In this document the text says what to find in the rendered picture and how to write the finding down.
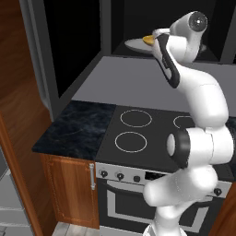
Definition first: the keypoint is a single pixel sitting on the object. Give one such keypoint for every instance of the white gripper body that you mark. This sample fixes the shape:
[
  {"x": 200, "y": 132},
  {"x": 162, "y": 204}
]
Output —
[{"x": 161, "y": 32}]

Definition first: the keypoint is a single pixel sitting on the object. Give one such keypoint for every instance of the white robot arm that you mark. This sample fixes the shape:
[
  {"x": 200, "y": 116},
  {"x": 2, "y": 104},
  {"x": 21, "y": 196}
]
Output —
[{"x": 206, "y": 101}]

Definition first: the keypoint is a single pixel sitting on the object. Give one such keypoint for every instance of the grey microwave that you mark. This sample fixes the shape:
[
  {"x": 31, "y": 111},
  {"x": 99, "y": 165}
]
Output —
[{"x": 135, "y": 18}]

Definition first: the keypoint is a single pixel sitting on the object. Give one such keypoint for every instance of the yellow rounded food piece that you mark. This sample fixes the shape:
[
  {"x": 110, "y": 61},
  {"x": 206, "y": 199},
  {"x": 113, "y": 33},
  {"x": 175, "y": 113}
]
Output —
[{"x": 148, "y": 39}]

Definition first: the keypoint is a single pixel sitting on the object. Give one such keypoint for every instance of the grey round plate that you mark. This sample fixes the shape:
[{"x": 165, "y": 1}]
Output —
[{"x": 135, "y": 45}]

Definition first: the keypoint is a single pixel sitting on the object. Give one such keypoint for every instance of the black hob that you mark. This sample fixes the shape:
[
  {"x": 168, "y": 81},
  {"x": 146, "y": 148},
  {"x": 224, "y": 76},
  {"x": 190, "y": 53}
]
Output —
[{"x": 138, "y": 135}]

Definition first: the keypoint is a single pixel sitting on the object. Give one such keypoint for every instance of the black oven knob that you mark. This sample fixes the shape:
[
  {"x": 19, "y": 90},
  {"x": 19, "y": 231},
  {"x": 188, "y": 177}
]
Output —
[
  {"x": 104, "y": 173},
  {"x": 136, "y": 178},
  {"x": 120, "y": 176},
  {"x": 218, "y": 191}
]

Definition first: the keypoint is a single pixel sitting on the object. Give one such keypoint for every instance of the tall wooden panel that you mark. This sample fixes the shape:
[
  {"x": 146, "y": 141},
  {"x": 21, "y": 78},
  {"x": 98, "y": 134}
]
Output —
[{"x": 21, "y": 92}]

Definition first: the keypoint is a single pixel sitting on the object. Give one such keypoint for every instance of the black and silver oven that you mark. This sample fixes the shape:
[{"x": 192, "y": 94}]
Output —
[{"x": 123, "y": 196}]

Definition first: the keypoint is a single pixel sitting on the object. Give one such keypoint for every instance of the black oven door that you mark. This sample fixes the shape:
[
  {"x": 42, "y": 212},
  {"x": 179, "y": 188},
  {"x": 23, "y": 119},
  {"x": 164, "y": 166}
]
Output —
[{"x": 126, "y": 206}]

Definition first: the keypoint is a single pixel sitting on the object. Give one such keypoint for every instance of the wooden cupboard door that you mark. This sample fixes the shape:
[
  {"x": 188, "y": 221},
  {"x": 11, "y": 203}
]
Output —
[
  {"x": 226, "y": 215},
  {"x": 72, "y": 190}
]

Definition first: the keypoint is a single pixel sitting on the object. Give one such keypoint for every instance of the grey shelves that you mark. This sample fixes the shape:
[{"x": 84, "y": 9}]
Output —
[{"x": 12, "y": 202}]

